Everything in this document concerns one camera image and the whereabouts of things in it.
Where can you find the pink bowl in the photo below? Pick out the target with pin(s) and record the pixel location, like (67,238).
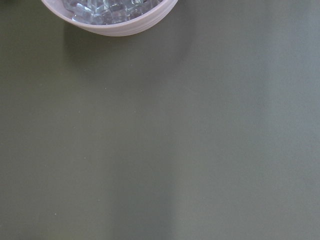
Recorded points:
(127,28)

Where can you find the clear ice cubes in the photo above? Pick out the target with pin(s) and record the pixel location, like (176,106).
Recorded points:
(108,12)

